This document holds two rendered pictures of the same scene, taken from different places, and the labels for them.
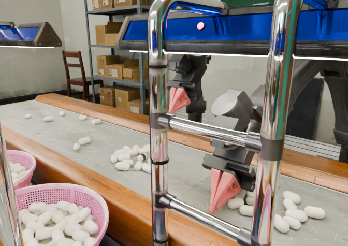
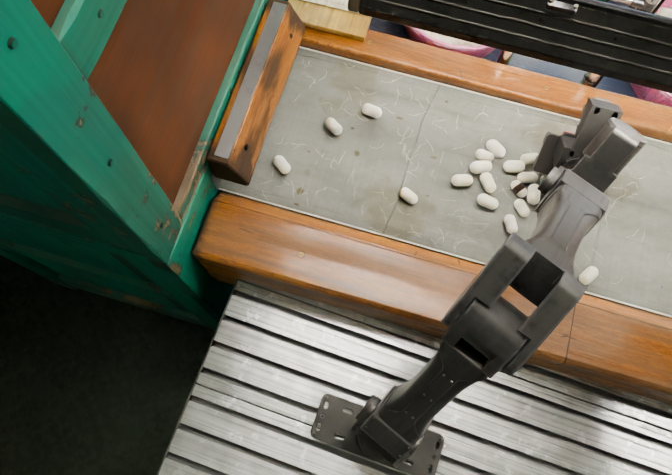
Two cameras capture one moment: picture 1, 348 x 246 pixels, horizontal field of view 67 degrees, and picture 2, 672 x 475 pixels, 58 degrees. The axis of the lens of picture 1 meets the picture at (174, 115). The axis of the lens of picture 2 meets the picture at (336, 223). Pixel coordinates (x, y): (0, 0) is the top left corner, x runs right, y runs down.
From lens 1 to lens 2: 1.10 m
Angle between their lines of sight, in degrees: 90
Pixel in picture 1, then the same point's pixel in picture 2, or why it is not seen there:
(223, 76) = not seen: outside the picture
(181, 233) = (578, 89)
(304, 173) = (474, 268)
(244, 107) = (599, 145)
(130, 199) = (655, 116)
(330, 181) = (440, 257)
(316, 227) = (459, 165)
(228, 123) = (601, 104)
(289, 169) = not seen: hidden behind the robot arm
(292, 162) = not seen: hidden behind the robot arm
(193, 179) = (616, 209)
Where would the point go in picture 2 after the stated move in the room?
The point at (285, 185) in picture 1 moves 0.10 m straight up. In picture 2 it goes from (495, 240) to (513, 220)
